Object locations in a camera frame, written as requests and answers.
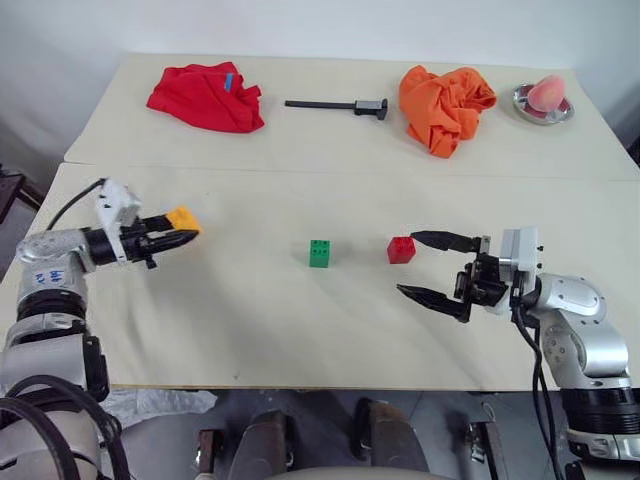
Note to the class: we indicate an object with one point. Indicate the dark rounded shape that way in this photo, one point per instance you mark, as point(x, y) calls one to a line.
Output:
point(265, 440)
point(390, 435)

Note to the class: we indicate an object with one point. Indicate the dark stand beside table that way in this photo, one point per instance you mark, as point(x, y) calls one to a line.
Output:
point(15, 192)

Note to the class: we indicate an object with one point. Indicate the round silver metal plate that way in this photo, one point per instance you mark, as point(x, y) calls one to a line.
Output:
point(555, 115)

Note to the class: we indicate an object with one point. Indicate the green toy brick cube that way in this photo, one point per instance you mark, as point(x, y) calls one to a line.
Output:
point(319, 252)

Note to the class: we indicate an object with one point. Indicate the crumpled red cloth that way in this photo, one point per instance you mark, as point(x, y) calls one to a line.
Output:
point(205, 97)

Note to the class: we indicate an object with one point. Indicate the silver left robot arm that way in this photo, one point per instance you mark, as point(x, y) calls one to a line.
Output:
point(47, 280)

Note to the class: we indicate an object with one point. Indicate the yellow toy brick cube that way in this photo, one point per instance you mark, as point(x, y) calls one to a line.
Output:
point(185, 219)

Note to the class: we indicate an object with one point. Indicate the red toy brick cube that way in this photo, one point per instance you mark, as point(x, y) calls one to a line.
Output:
point(401, 250)

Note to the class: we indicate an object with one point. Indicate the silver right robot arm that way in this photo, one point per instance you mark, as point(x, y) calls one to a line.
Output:
point(582, 320)

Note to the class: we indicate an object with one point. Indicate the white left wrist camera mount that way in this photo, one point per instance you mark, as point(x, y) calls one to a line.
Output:
point(116, 210)

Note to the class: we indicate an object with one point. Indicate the crumpled orange cloth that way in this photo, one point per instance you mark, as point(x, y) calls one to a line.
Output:
point(442, 107)

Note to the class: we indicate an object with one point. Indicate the pink peach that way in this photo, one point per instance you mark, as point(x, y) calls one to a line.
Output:
point(547, 92)

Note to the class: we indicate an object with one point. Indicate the black bar tool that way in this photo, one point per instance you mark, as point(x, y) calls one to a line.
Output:
point(367, 106)

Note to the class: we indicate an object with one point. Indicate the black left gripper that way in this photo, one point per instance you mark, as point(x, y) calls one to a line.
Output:
point(134, 245)

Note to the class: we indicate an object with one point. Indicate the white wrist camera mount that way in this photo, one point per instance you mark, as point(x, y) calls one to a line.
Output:
point(521, 252)
point(116, 210)

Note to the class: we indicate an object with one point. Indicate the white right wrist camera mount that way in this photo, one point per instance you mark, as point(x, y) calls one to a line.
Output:
point(521, 252)

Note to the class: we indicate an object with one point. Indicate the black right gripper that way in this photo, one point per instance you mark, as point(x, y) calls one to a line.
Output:
point(484, 280)

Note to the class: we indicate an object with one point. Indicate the white crumpled plastic sheet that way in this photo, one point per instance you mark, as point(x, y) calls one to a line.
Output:
point(150, 402)

